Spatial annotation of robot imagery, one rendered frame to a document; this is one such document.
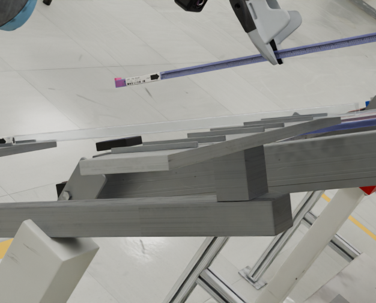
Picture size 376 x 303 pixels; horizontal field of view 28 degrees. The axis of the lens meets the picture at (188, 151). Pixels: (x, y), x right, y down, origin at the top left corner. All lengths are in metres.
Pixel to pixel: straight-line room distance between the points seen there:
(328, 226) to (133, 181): 1.08
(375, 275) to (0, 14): 0.90
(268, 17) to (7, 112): 1.81
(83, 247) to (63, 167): 1.81
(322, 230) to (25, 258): 1.38
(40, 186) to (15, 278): 1.64
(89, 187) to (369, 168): 0.37
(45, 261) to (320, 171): 0.35
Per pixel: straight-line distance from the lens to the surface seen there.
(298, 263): 2.10
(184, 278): 1.86
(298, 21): 1.03
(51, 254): 0.73
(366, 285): 1.53
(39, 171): 2.47
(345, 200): 2.01
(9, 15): 1.48
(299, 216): 2.47
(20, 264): 0.76
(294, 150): 0.91
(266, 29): 1.00
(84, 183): 1.02
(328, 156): 0.90
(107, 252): 2.28
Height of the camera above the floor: 1.22
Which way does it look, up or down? 23 degrees down
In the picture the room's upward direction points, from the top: 32 degrees clockwise
